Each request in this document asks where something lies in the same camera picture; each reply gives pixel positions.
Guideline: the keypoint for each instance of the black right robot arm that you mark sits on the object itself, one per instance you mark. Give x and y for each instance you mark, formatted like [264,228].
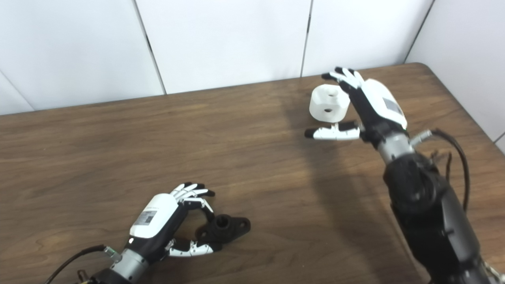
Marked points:
[430,213]

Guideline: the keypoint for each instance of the round white plastic piece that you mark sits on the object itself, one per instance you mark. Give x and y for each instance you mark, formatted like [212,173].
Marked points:
[327,100]

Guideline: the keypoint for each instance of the black flanged holder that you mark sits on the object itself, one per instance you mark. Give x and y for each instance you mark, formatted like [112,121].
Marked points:
[230,228]

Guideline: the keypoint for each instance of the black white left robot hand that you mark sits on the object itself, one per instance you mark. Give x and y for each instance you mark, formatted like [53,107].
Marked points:
[154,219]

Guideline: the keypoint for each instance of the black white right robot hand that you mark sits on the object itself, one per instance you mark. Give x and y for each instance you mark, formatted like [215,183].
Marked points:
[378,102]

